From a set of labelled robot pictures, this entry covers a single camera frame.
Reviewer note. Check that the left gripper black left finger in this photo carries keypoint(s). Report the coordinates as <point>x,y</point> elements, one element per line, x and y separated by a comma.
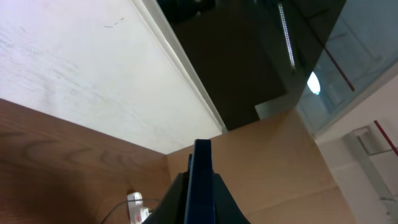
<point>171,209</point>

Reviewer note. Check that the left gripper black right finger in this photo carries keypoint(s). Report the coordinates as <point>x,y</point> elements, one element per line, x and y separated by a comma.
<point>226,209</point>

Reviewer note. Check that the blue Samsung Galaxy smartphone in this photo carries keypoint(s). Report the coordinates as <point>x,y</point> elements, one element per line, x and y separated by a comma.
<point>200,204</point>

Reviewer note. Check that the white USB charger plug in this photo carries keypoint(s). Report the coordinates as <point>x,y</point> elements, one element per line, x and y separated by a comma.
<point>135,199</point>

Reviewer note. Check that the white power strip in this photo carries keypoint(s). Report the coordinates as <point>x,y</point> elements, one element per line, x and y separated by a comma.
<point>138,215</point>

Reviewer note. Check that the cardboard box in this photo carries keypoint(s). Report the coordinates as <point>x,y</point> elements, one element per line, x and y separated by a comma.
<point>276,173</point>

